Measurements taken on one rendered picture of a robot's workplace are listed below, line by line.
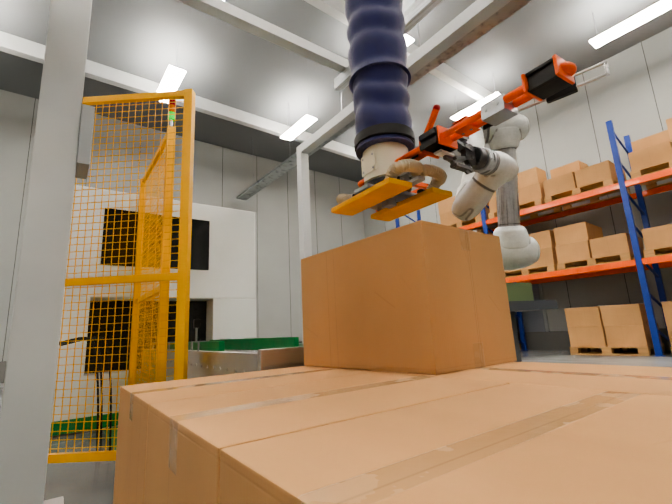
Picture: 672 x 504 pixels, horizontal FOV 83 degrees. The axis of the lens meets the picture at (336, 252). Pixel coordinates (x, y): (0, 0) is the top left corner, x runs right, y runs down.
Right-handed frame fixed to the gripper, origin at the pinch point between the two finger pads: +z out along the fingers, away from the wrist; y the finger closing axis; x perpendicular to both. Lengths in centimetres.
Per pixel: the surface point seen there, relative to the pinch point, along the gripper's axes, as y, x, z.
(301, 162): -169, 342, -164
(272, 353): 63, 62, 30
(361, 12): -60, 20, 12
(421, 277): 43.7, -2.4, 19.4
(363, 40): -48, 20, 12
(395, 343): 61, 9, 20
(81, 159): -26, 129, 91
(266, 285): -80, 956, -415
